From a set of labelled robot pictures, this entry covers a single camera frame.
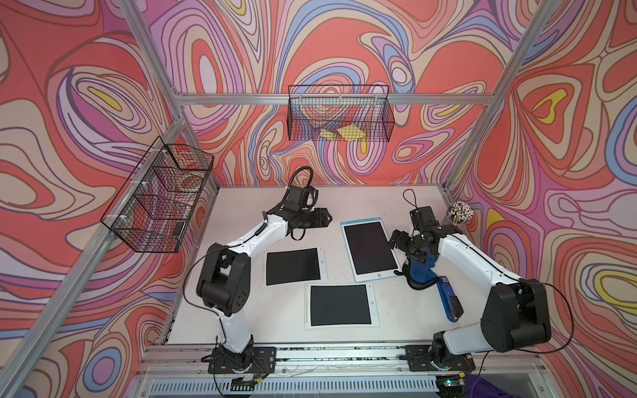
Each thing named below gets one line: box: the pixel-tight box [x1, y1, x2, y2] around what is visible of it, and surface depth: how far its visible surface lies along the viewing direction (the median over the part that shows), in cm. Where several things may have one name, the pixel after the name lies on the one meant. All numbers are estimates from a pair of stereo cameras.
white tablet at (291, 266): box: [261, 245, 329, 289], surface depth 97 cm
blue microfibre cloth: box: [409, 251, 440, 284], surface depth 90 cm
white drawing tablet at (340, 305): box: [304, 281, 380, 330], surface depth 86 cm
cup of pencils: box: [446, 200, 475, 227], surface depth 90 cm
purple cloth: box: [465, 374, 521, 398], surface depth 67 cm
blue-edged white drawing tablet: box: [340, 217, 403, 283], surface depth 98 cm
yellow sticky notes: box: [320, 124, 366, 142], surface depth 92 cm
